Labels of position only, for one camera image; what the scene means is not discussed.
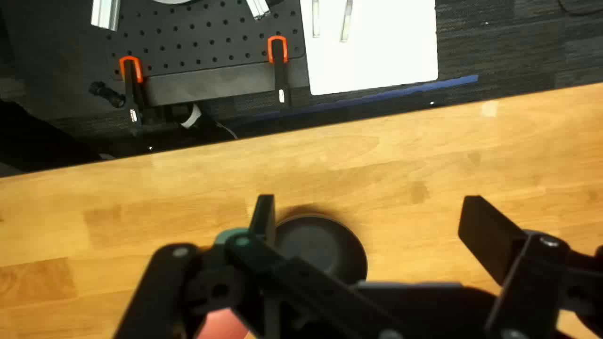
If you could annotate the dark grey round pot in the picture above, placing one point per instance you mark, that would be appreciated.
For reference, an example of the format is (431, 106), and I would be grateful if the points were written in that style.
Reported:
(320, 245)

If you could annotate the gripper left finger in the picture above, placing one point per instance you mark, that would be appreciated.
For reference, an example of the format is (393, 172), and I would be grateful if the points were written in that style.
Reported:
(301, 287)

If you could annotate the blue tape strip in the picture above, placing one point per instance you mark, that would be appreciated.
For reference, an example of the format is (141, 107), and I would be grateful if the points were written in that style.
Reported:
(400, 92)

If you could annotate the pink pot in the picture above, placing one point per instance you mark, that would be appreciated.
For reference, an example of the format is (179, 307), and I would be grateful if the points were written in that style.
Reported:
(221, 326)

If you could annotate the white panel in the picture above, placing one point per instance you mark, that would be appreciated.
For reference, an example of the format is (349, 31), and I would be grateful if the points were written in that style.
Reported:
(377, 47)

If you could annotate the teal pot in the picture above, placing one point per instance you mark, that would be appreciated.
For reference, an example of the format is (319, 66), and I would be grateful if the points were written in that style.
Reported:
(225, 235)

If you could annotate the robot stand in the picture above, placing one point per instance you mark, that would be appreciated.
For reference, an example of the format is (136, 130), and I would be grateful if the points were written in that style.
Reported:
(212, 42)

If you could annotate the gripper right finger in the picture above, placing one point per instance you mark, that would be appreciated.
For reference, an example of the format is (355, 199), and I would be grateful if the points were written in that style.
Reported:
(532, 273)

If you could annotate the orange and black clamp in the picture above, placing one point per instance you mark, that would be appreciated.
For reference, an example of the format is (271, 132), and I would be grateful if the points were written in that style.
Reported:
(132, 84)
(279, 61)

